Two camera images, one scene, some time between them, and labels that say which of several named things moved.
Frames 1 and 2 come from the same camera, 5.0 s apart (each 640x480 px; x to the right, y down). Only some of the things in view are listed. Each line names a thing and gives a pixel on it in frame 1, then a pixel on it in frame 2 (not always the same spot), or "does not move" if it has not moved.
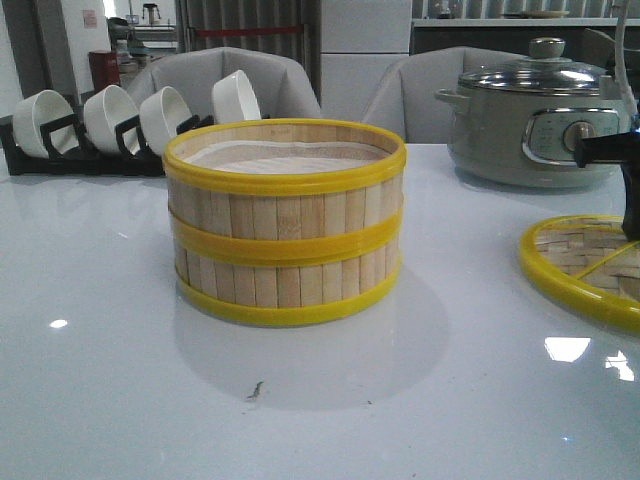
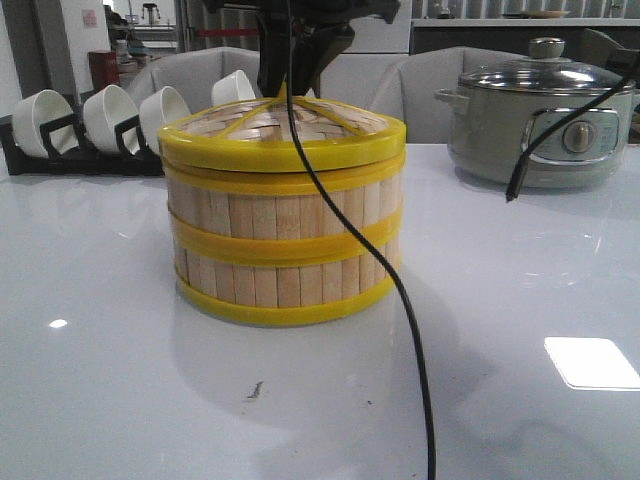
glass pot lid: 546,69 does not move
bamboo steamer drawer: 285,189 does not move
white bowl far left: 39,109 does not move
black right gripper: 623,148 to 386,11
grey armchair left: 283,84 does not move
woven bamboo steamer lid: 587,260 to 255,135
